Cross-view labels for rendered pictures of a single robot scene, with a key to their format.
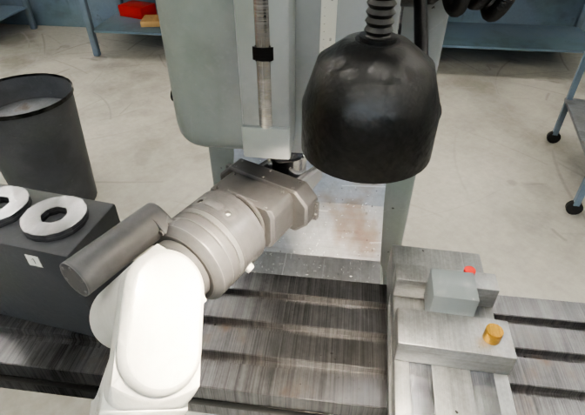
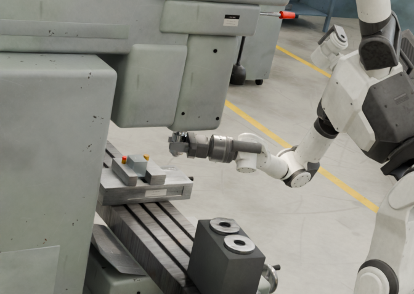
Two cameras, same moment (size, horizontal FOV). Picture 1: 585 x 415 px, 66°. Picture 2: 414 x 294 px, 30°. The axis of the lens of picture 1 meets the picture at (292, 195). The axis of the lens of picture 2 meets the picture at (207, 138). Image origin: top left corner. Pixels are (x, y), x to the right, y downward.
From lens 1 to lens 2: 2.71 m
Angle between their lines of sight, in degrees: 106
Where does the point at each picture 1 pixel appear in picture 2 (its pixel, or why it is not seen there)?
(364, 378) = (163, 206)
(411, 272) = (131, 172)
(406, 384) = (171, 182)
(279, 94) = not seen: hidden behind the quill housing
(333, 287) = (127, 218)
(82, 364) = not seen: hidden behind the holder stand
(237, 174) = (198, 142)
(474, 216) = not seen: outside the picture
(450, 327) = (149, 166)
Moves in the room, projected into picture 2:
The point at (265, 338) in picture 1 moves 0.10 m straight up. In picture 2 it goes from (172, 229) to (177, 203)
